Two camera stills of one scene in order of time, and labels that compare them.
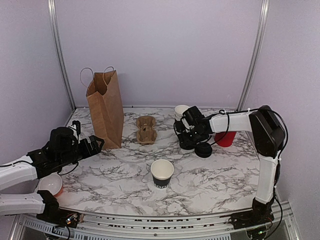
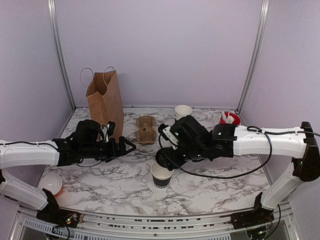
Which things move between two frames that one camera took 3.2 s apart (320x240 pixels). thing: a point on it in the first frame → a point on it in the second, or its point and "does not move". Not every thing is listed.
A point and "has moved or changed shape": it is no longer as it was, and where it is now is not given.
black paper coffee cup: x=162 y=170 does not move
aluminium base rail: x=280 y=225 does not move
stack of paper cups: x=178 y=111 does not move
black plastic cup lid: x=188 y=144 has moved or changed shape
